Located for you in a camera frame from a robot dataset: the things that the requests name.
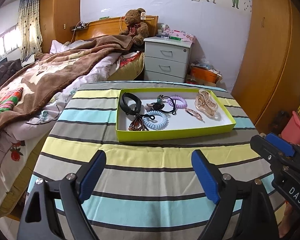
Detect large wooden wardrobe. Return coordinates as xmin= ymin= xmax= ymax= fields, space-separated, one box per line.
xmin=231 ymin=0 xmax=300 ymax=140

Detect blue spiral hair tie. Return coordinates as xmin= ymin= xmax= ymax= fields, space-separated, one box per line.
xmin=142 ymin=110 xmax=168 ymax=131

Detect wooden cabinet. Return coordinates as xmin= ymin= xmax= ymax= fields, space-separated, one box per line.
xmin=39 ymin=0 xmax=82 ymax=54

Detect white floral duvet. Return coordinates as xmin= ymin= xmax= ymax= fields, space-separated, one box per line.
xmin=0 ymin=52 xmax=120 ymax=213

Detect black beaded hair ties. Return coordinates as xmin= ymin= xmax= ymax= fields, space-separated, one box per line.
xmin=145 ymin=94 xmax=178 ymax=115

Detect black wristband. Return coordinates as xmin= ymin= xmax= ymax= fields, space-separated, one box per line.
xmin=122 ymin=92 xmax=142 ymax=115

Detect white pillow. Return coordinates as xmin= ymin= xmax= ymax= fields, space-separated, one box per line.
xmin=50 ymin=40 xmax=77 ymax=54

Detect power strip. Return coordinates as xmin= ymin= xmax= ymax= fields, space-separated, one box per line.
xmin=71 ymin=21 xmax=90 ymax=32

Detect small bottles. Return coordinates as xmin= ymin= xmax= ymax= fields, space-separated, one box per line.
xmin=157 ymin=24 xmax=170 ymax=38

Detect brown blanket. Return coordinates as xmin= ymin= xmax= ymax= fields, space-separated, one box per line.
xmin=0 ymin=35 xmax=135 ymax=135

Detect brown beaded bracelet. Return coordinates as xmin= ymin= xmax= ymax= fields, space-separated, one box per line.
xmin=128 ymin=115 xmax=150 ymax=132

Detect brown teddy bear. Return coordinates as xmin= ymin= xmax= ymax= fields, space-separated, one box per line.
xmin=119 ymin=8 xmax=150 ymax=46

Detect beige hair claw clip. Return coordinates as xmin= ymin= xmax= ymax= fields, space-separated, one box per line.
xmin=195 ymin=89 xmax=219 ymax=118

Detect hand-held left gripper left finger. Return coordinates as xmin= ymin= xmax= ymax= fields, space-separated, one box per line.
xmin=17 ymin=150 xmax=107 ymax=240

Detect green shallow cardboard tray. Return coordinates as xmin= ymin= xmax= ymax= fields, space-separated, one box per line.
xmin=116 ymin=88 xmax=237 ymax=143

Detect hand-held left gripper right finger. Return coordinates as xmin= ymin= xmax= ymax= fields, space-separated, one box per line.
xmin=191 ymin=149 xmax=285 ymax=240

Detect wooden headboard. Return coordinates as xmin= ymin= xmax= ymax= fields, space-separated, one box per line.
xmin=75 ymin=15 xmax=158 ymax=43

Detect window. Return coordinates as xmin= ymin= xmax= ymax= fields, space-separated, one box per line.
xmin=0 ymin=25 xmax=22 ymax=63

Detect dotted curtain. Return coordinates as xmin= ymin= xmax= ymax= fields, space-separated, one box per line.
xmin=17 ymin=0 xmax=43 ymax=63

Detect purple spiral hair tie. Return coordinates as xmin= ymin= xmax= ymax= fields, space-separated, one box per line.
xmin=167 ymin=95 xmax=187 ymax=110

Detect pink rhinestone hair clip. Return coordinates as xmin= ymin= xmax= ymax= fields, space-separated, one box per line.
xmin=185 ymin=107 xmax=205 ymax=123

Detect dark jacket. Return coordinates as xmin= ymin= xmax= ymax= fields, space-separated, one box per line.
xmin=0 ymin=57 xmax=23 ymax=90

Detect yellow pillow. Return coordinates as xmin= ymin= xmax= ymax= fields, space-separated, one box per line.
xmin=110 ymin=52 xmax=145 ymax=80

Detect pink bucket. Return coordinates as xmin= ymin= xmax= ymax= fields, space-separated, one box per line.
xmin=281 ymin=111 xmax=300 ymax=147

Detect person's right hand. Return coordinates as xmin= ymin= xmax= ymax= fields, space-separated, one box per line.
xmin=280 ymin=200 xmax=300 ymax=240

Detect red green plaid cloth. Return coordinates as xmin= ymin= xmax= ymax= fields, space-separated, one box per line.
xmin=0 ymin=87 xmax=24 ymax=118

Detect orange box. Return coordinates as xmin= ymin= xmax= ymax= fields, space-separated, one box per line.
xmin=190 ymin=66 xmax=222 ymax=85

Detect clear plastic bag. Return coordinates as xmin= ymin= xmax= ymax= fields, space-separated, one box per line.
xmin=194 ymin=59 xmax=219 ymax=72

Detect pink floral box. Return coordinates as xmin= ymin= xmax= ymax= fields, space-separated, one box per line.
xmin=169 ymin=29 xmax=197 ymax=43

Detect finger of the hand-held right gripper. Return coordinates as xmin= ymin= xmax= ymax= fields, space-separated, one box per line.
xmin=250 ymin=135 xmax=290 ymax=170
xmin=265 ymin=132 xmax=300 ymax=162

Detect striped tablecloth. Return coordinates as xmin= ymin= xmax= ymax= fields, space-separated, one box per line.
xmin=25 ymin=80 xmax=288 ymax=240

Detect grey nightstand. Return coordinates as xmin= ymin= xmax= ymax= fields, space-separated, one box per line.
xmin=143 ymin=36 xmax=192 ymax=83

